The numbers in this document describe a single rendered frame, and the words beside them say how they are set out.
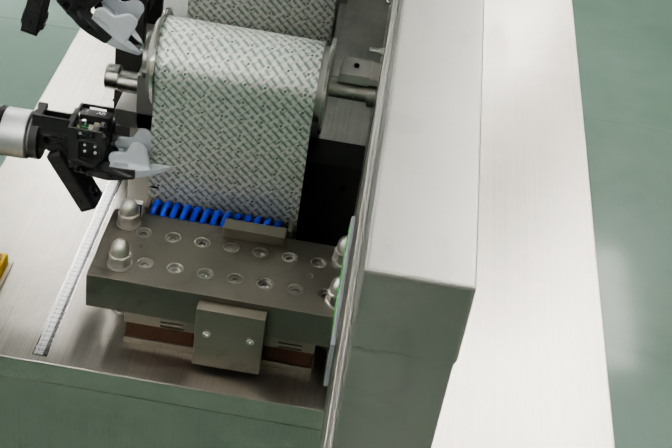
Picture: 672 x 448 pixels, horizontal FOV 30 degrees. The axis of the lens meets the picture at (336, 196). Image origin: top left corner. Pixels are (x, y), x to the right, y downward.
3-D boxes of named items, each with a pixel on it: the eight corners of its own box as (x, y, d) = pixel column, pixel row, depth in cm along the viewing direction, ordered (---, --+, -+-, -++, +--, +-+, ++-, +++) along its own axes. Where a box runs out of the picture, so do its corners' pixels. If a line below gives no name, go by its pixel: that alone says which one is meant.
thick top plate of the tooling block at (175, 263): (113, 237, 193) (114, 207, 189) (365, 281, 192) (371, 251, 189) (85, 305, 180) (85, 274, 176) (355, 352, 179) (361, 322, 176)
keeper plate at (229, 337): (194, 354, 183) (199, 299, 177) (260, 365, 183) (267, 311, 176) (190, 366, 181) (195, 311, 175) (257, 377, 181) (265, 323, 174)
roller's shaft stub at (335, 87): (329, 90, 187) (333, 65, 184) (375, 98, 187) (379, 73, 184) (326, 105, 183) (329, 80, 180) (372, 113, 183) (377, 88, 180)
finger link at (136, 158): (167, 153, 183) (106, 142, 183) (166, 185, 186) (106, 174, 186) (172, 141, 185) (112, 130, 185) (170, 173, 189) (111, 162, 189)
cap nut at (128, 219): (119, 213, 188) (120, 190, 185) (143, 217, 188) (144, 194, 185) (113, 228, 185) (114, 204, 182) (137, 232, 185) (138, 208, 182)
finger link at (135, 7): (163, 30, 180) (116, -12, 176) (137, 53, 183) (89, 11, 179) (167, 19, 183) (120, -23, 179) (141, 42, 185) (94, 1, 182)
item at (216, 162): (148, 201, 193) (153, 102, 182) (296, 227, 193) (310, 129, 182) (147, 203, 192) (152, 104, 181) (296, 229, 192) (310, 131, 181)
